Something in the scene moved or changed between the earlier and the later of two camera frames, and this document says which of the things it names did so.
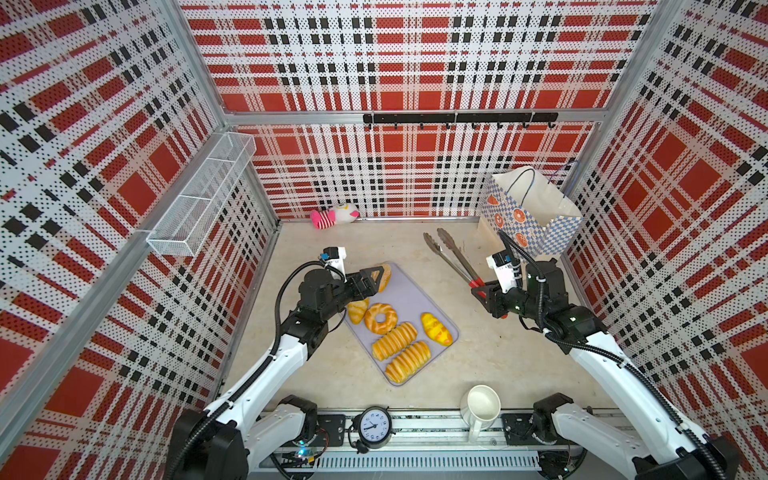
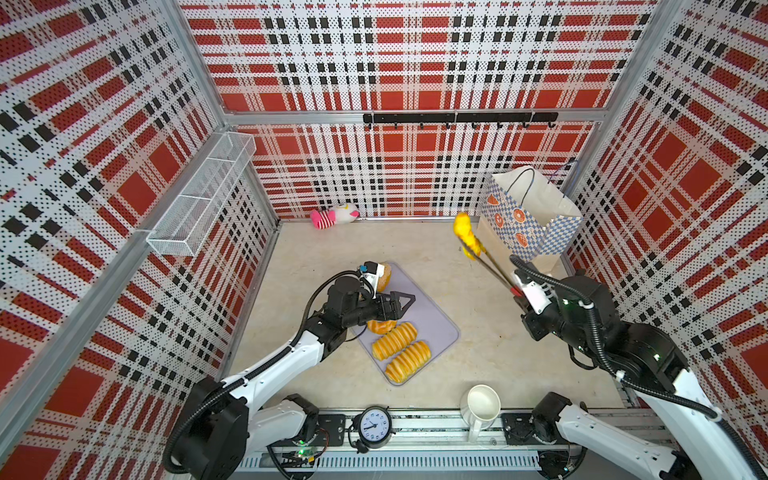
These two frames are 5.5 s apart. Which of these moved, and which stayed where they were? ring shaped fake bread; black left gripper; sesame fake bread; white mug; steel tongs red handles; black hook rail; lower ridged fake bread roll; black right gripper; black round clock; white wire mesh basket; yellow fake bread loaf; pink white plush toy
Moved: yellow fake bread loaf; black left gripper; black right gripper; steel tongs red handles
Stayed: black round clock; lower ridged fake bread roll; white mug; ring shaped fake bread; white wire mesh basket; black hook rail; sesame fake bread; pink white plush toy
